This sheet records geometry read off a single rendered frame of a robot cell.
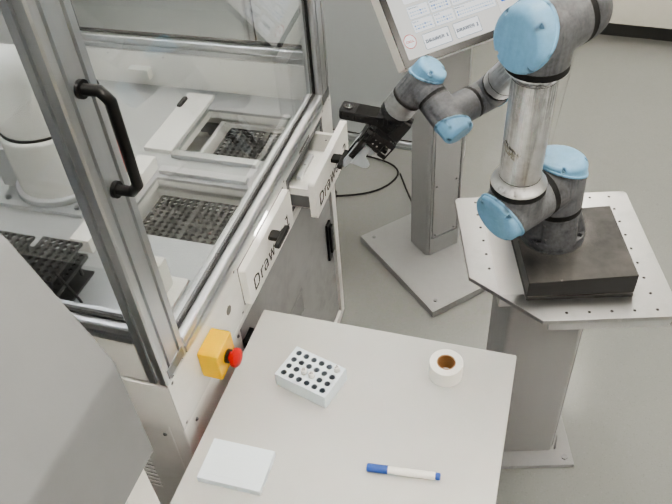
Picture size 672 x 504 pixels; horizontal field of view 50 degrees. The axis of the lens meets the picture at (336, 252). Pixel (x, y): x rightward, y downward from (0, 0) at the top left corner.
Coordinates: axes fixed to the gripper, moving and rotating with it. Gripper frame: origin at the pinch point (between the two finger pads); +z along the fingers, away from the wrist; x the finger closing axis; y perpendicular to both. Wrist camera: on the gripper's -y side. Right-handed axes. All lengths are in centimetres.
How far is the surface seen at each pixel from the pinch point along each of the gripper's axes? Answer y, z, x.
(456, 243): 67, 60, 69
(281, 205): -8.2, 4.7, -22.9
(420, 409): 35, -5, -60
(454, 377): 38, -11, -53
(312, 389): 15, 4, -63
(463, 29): 12, -19, 57
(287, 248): 0.9, 23.3, -16.4
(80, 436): -21, -55, -118
